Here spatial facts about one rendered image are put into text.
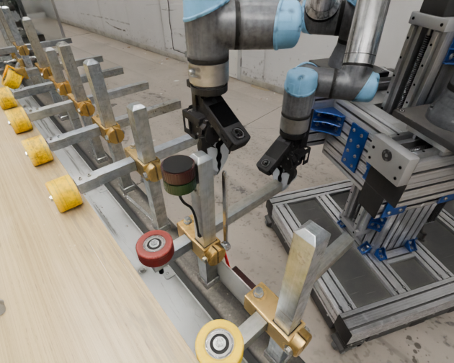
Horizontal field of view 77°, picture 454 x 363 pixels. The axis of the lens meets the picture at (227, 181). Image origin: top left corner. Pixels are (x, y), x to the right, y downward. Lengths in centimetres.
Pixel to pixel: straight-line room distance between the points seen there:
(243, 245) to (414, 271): 88
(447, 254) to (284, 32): 154
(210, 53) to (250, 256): 138
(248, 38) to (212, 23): 6
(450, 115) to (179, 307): 88
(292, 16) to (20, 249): 70
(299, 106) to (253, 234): 123
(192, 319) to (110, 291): 32
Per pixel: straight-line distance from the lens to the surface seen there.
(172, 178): 49
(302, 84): 72
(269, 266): 172
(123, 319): 59
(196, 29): 52
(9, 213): 89
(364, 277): 155
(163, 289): 93
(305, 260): 41
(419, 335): 177
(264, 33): 52
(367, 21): 84
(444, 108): 95
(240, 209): 78
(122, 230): 111
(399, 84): 121
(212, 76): 54
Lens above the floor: 141
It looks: 39 degrees down
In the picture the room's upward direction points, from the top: straight up
